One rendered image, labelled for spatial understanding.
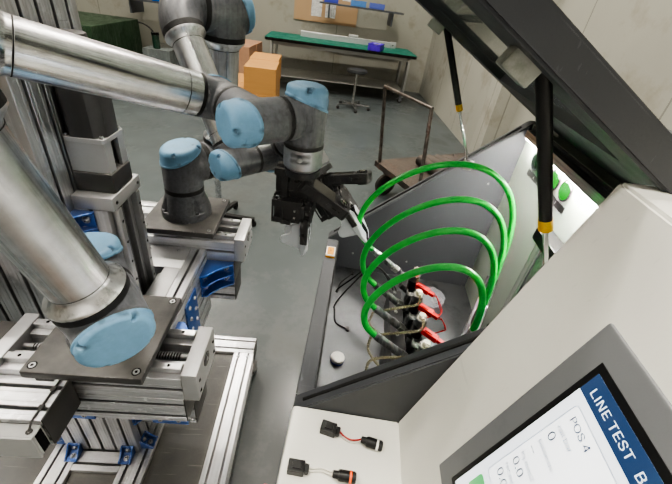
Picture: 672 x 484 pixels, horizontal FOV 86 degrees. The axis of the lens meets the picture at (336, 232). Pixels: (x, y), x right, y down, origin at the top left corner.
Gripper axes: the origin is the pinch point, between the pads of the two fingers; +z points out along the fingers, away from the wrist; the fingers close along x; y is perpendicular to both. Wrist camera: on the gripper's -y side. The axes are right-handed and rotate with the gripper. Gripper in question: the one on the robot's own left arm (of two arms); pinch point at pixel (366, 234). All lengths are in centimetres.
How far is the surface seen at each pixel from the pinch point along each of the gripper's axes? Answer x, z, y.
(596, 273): 42, 8, -35
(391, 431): 28.7, 32.3, 7.3
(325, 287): -8.6, 10.3, 22.7
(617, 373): 51, 13, -32
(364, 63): -768, -189, 59
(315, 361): 16.6, 18.6, 22.2
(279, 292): -112, 29, 110
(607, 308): 45, 10, -34
